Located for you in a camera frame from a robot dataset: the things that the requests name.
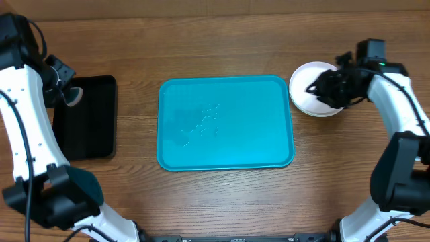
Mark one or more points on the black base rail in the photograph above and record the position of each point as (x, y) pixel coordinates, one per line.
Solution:
(297, 237)

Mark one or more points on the green and white sponge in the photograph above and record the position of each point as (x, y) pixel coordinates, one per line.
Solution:
(73, 96)

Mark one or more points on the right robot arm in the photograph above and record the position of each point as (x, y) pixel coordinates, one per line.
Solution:
(398, 192)

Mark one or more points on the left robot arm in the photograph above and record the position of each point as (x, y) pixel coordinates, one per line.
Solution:
(47, 190)

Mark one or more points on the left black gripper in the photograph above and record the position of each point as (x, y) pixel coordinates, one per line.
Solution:
(54, 97)

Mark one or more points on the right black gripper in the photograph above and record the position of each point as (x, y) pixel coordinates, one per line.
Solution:
(324, 91)

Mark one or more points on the teal plastic serving tray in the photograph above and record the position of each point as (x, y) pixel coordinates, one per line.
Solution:
(221, 123)

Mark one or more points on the black rectangular tray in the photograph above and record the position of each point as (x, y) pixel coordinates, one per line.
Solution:
(87, 130)

